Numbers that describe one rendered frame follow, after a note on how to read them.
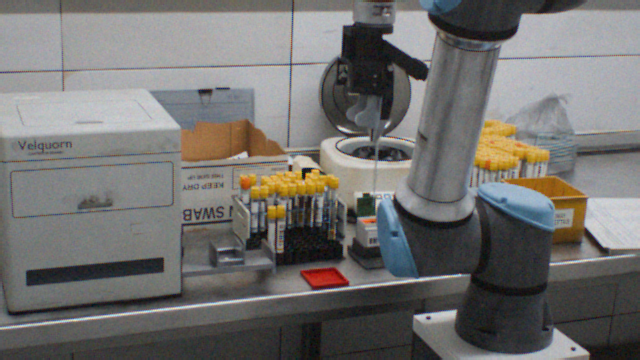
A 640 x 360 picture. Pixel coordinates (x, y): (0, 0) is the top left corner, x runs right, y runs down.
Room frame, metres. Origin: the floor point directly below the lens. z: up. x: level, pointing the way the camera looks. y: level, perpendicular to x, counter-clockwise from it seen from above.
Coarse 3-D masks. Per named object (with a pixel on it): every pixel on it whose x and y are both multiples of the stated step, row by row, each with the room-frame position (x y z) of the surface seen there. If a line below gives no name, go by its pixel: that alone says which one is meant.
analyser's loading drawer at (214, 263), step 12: (264, 240) 1.62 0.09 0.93; (216, 252) 1.54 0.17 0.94; (228, 252) 1.60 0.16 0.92; (240, 252) 1.57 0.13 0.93; (252, 252) 1.61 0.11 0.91; (264, 252) 1.61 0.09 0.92; (276, 252) 1.57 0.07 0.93; (192, 264) 1.54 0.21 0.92; (204, 264) 1.55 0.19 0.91; (216, 264) 1.54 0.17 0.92; (228, 264) 1.54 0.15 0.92; (240, 264) 1.55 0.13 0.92; (252, 264) 1.56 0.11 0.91; (264, 264) 1.56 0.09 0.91; (192, 276) 1.52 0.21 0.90
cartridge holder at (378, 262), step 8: (352, 240) 1.72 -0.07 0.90; (352, 248) 1.72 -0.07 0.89; (360, 248) 1.68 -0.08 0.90; (368, 248) 1.67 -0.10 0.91; (376, 248) 1.68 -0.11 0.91; (352, 256) 1.71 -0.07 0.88; (360, 256) 1.68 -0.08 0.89; (368, 256) 1.67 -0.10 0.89; (376, 256) 1.68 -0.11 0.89; (368, 264) 1.65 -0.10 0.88; (376, 264) 1.66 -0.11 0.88; (384, 264) 1.67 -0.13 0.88
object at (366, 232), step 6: (372, 216) 1.73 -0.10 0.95; (360, 222) 1.70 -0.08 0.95; (366, 222) 1.69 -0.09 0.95; (372, 222) 1.70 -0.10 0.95; (360, 228) 1.70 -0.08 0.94; (366, 228) 1.68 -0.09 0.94; (372, 228) 1.68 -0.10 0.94; (360, 234) 1.70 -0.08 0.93; (366, 234) 1.68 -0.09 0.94; (372, 234) 1.68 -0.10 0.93; (360, 240) 1.70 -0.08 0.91; (366, 240) 1.68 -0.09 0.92; (372, 240) 1.68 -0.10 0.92; (366, 246) 1.68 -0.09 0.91
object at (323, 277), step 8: (304, 272) 1.61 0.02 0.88; (312, 272) 1.62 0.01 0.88; (320, 272) 1.62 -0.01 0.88; (328, 272) 1.63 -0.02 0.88; (336, 272) 1.62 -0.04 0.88; (312, 280) 1.58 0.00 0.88; (320, 280) 1.59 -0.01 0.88; (328, 280) 1.59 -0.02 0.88; (336, 280) 1.59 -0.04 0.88; (344, 280) 1.58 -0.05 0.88; (312, 288) 1.55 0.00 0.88
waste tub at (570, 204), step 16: (544, 176) 1.96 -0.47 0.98; (544, 192) 1.96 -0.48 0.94; (560, 192) 1.94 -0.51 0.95; (576, 192) 1.89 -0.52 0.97; (560, 208) 1.83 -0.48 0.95; (576, 208) 1.84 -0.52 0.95; (560, 224) 1.83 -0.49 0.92; (576, 224) 1.84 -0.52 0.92; (560, 240) 1.83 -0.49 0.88; (576, 240) 1.84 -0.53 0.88
